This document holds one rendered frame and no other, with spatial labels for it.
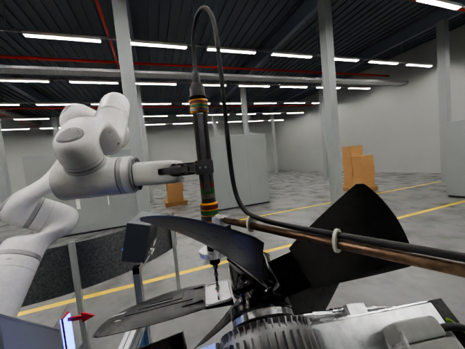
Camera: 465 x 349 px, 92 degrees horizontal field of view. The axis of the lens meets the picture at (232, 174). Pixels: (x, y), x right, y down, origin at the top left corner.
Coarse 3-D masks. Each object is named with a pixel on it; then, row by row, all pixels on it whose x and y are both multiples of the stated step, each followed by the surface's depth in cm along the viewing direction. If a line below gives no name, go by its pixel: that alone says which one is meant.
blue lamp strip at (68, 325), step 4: (68, 316) 51; (64, 320) 50; (64, 324) 50; (68, 324) 51; (68, 328) 50; (72, 328) 52; (68, 332) 50; (72, 332) 52; (68, 336) 50; (72, 336) 52; (68, 340) 50; (72, 340) 52; (68, 344) 50; (72, 344) 51; (68, 348) 50; (72, 348) 51
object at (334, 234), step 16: (192, 32) 50; (192, 48) 51; (192, 64) 51; (224, 96) 45; (224, 112) 45; (224, 128) 46; (272, 224) 39; (288, 224) 37; (336, 240) 31; (352, 240) 30; (368, 240) 28; (384, 240) 27; (448, 256) 23; (464, 256) 22
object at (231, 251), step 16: (160, 224) 39; (176, 224) 36; (192, 224) 33; (208, 224) 30; (208, 240) 38; (224, 240) 33; (240, 240) 30; (256, 240) 28; (240, 256) 36; (256, 256) 32; (256, 272) 39
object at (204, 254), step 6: (222, 216) 50; (228, 216) 50; (216, 222) 50; (222, 222) 49; (204, 252) 53; (210, 252) 52; (216, 252) 51; (204, 258) 51; (210, 258) 51; (216, 258) 51
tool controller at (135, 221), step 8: (136, 216) 119; (144, 216) 122; (128, 224) 106; (136, 224) 107; (144, 224) 108; (152, 224) 113; (128, 232) 106; (136, 232) 107; (144, 232) 107; (152, 232) 114; (128, 240) 107; (136, 240) 107; (144, 240) 108; (152, 240) 118; (128, 248) 107; (136, 248) 107; (144, 248) 108; (152, 248) 116; (128, 256) 107; (136, 256) 108; (144, 256) 108
